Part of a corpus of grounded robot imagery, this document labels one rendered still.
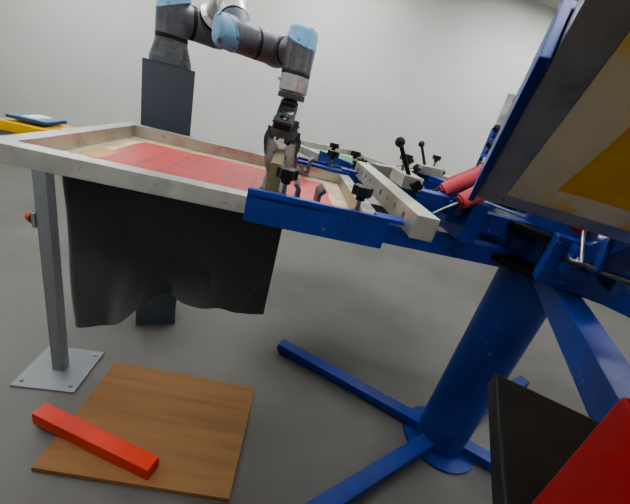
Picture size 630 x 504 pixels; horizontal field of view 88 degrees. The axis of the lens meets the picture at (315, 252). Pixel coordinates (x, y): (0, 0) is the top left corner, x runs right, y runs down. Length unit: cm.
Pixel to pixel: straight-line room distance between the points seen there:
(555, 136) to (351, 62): 444
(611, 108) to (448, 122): 481
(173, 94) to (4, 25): 448
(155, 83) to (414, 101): 397
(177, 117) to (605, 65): 134
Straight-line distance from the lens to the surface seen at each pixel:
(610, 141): 46
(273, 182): 75
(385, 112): 490
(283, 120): 85
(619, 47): 37
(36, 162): 81
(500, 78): 549
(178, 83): 149
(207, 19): 153
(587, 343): 75
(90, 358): 174
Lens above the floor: 118
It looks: 23 degrees down
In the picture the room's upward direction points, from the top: 15 degrees clockwise
